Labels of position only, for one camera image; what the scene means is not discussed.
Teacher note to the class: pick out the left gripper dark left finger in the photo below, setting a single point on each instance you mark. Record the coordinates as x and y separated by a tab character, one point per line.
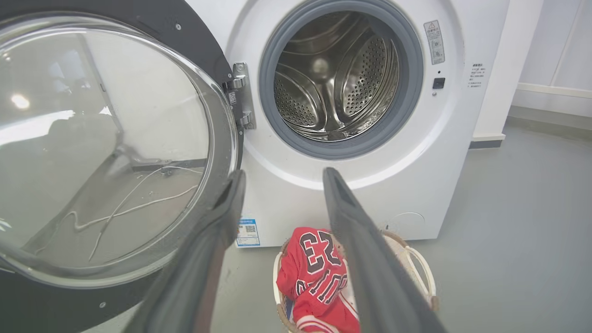
194	277

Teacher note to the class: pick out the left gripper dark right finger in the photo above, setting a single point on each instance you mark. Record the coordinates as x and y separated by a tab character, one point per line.
370	259

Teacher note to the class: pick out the black round glass washer door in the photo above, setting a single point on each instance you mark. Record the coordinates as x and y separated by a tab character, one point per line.
194	41

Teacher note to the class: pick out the white front-load washing machine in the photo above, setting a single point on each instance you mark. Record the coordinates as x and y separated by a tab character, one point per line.
416	175

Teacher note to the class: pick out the grey rubber door seal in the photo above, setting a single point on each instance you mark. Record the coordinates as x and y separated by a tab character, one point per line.
411	92

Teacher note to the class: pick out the stainless steel washer drum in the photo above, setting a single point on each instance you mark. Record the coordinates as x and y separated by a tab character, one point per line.
333	74

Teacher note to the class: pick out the black door latch socket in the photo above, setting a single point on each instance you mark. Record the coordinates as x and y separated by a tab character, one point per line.
439	83

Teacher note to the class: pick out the metal door hinge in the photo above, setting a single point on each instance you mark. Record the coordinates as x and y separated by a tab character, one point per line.
243	92

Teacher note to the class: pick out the cream perforated laundry basket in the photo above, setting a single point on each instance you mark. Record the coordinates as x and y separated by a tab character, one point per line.
416	264

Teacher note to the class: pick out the round white filter cover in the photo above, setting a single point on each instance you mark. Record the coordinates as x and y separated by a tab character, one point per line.
409	225

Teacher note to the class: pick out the blue energy label sticker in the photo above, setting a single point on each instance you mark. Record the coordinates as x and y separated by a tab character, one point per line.
248	232

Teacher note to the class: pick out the red number 23 jersey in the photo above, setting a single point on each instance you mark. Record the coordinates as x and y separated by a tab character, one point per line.
323	314

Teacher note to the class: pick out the dark blue garment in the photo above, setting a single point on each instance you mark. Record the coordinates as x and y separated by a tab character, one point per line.
289	311

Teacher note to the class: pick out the grey warning sticker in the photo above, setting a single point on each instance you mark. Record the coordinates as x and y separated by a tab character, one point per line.
434	42

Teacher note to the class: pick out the white wall skirting ledge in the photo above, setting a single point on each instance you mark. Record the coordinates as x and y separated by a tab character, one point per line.
488	137

